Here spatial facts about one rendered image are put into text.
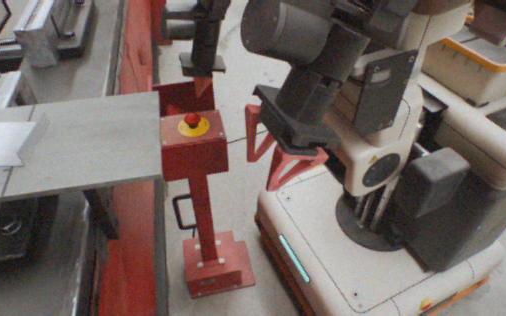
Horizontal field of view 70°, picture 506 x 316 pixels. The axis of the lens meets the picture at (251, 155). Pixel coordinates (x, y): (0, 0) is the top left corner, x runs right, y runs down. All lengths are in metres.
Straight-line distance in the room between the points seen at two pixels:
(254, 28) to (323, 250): 0.99
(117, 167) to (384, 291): 0.93
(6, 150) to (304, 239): 0.93
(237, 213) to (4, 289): 1.18
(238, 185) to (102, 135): 1.26
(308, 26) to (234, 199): 1.41
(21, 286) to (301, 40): 0.47
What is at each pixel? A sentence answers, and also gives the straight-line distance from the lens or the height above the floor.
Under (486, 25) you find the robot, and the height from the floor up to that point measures 1.12.
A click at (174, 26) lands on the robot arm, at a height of 1.00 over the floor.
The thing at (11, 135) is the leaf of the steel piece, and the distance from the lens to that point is 0.59.
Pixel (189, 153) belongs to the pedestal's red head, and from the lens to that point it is 0.85.
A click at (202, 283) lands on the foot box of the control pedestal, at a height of 0.08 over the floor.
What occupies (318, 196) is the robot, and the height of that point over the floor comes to 0.28.
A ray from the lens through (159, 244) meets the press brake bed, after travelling 1.55.
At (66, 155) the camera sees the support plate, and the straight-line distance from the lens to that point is 0.53.
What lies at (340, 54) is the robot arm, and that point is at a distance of 0.37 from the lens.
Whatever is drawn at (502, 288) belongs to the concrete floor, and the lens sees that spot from 1.75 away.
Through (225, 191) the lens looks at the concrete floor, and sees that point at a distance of 1.73.
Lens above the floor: 1.33
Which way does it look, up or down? 45 degrees down
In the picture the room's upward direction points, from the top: straight up
